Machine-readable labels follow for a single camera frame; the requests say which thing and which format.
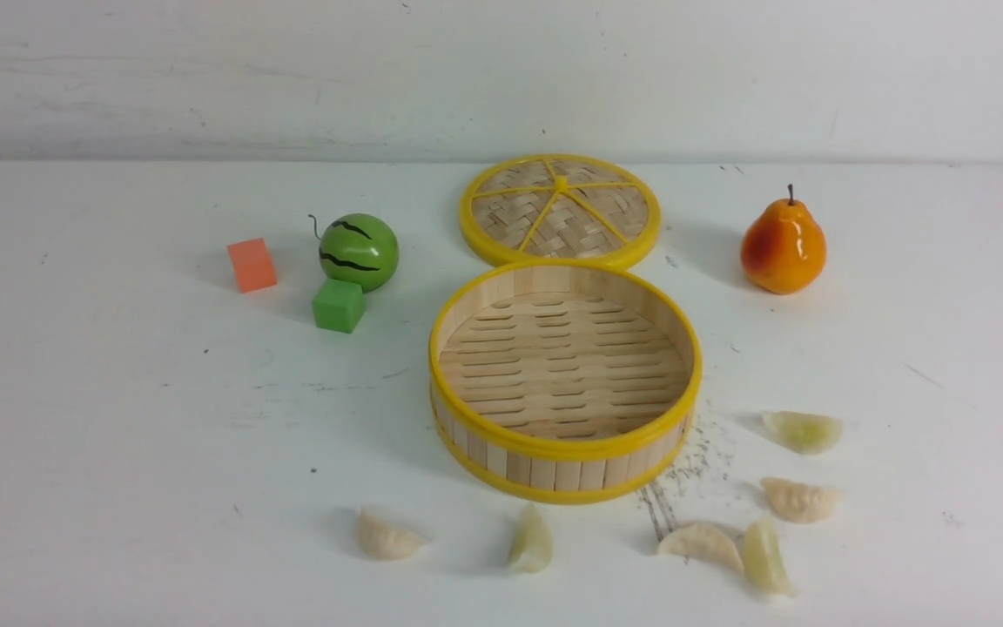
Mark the green toy watermelon ball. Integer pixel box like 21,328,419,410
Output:
311,212,401,293

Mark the orange cube block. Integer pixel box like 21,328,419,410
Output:
226,238,278,293

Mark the yellow rimmed woven steamer lid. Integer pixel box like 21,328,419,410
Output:
459,154,662,269

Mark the beige pleated dumpling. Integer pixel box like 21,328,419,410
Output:
759,477,843,524

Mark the yellow rimmed bamboo steamer tray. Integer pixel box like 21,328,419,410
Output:
428,260,703,504

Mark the orange toy pear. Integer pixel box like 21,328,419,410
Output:
740,184,827,296

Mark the green cube block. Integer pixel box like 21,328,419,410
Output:
312,279,367,334

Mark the pale green dumpling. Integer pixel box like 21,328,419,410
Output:
761,410,844,455
507,502,554,574
741,516,796,597

